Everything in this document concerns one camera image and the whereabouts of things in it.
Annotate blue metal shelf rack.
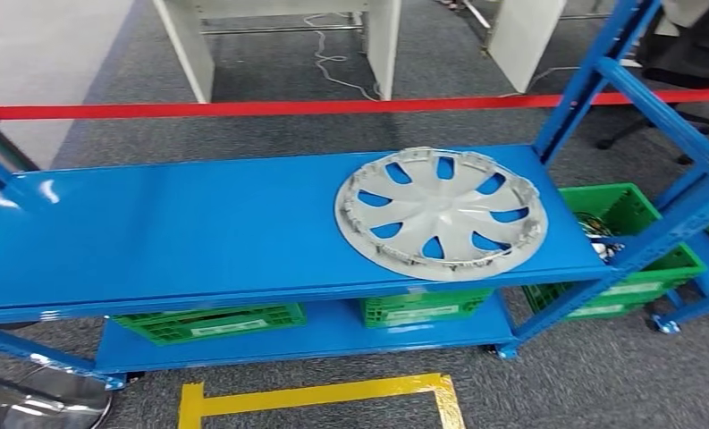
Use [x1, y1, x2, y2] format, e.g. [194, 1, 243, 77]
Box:
[646, 132, 709, 336]
[0, 0, 709, 392]

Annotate black office chair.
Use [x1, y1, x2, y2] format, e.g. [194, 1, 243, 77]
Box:
[595, 0, 709, 166]

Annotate white desk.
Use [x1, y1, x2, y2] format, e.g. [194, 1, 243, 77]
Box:
[486, 0, 569, 95]
[151, 0, 403, 105]

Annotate red barrier tape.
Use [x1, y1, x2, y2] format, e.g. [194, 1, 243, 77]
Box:
[0, 87, 709, 122]

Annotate chrome stanchion base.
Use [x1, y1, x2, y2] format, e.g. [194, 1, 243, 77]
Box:
[0, 366, 114, 429]

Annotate thin white floor cable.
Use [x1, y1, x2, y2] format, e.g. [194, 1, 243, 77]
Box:
[499, 57, 643, 99]
[302, 12, 384, 103]

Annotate silver wheel hubcap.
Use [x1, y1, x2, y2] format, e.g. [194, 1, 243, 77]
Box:
[333, 147, 550, 283]

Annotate yellow floor tape square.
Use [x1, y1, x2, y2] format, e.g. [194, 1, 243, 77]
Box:
[176, 372, 467, 429]

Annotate tangled black white cables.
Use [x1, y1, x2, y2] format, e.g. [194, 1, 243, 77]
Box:
[576, 212, 627, 263]

